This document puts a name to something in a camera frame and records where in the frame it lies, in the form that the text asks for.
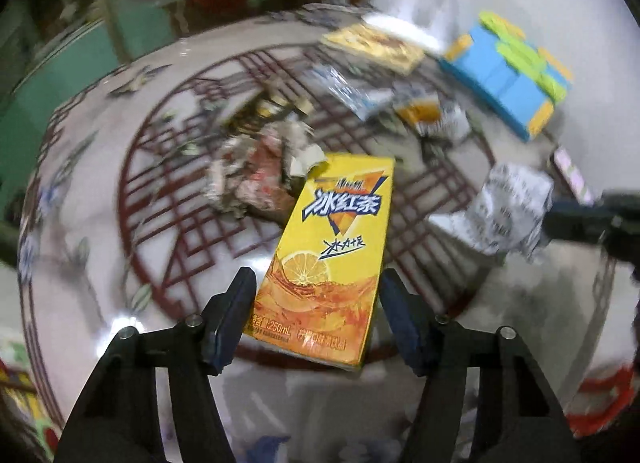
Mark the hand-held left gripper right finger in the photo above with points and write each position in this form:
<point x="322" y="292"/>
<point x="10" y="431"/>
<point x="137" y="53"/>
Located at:
<point x="405" y="328"/>

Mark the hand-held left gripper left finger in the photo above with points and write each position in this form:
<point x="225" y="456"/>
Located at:
<point x="230" y="323"/>

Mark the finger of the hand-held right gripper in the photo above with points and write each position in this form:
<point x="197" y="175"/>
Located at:
<point x="575" y="220"/>

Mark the printed paper ball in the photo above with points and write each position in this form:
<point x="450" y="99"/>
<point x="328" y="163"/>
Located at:
<point x="505" y="208"/>

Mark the yellow tea carton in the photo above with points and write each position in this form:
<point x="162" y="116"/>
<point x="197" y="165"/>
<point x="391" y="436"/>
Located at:
<point x="325" y="263"/>

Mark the pink white small packet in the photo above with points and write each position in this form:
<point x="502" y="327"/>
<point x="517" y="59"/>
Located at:
<point x="572" y="173"/>

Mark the red and white crumpled wrapper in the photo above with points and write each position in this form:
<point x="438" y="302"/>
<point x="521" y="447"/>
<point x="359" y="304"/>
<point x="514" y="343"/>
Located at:
<point x="255" y="168"/>

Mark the blue green yellow box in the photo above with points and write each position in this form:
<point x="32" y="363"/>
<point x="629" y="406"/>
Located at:
<point x="505" y="68"/>

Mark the orange and white sachet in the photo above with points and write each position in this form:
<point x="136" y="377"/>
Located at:
<point x="430" y="115"/>

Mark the red stool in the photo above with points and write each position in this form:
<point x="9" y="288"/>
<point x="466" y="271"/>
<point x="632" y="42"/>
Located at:
<point x="602" y="403"/>

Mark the gold and black wrapper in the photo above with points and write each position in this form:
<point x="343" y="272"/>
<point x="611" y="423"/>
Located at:
<point x="270" y="108"/>

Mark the blue and white wrapper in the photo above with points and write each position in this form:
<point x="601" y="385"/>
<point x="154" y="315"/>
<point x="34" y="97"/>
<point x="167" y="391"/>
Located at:
<point x="350" y="88"/>

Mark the white desk lamp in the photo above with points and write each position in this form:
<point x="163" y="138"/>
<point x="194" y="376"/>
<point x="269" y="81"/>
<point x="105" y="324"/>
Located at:
<point x="405" y="25"/>

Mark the yellow flat packet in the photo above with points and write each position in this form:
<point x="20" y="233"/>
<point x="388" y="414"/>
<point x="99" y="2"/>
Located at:
<point x="375" y="45"/>

